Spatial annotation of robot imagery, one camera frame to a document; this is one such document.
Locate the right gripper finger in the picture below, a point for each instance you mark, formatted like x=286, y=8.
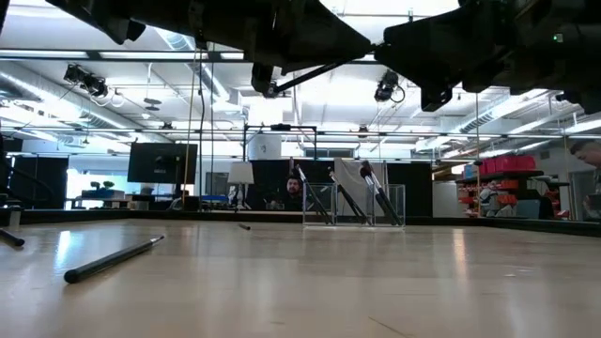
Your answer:
x=422, y=35
x=413, y=63

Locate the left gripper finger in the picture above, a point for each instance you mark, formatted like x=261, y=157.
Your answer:
x=324, y=58
x=324, y=28

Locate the fluffy round-head makeup brush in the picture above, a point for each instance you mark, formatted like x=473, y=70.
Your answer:
x=380, y=199

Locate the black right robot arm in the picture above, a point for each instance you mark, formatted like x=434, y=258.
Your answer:
x=582, y=56

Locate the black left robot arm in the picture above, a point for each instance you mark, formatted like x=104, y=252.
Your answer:
x=117, y=19

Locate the white cylinder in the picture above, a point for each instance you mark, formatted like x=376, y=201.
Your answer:
x=264, y=146

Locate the person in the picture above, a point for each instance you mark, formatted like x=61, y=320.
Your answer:
x=589, y=155
x=294, y=188

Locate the shelf with red bins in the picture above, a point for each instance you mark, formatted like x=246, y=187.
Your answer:
x=504, y=176

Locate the white shade table lamp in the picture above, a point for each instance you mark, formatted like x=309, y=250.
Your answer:
x=240, y=173

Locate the clear acrylic brush organizer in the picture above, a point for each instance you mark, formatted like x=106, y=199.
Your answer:
x=310, y=216

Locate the black studio light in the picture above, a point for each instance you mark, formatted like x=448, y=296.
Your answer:
x=89, y=82

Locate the black hanging camera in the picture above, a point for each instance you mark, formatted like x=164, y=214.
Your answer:
x=386, y=87

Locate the black rig frame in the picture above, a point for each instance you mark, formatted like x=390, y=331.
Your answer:
x=282, y=127

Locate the black wall display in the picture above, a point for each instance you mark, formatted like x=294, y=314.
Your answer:
x=162, y=163

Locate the black aluminium table frame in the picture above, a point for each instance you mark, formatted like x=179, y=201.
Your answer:
x=94, y=216

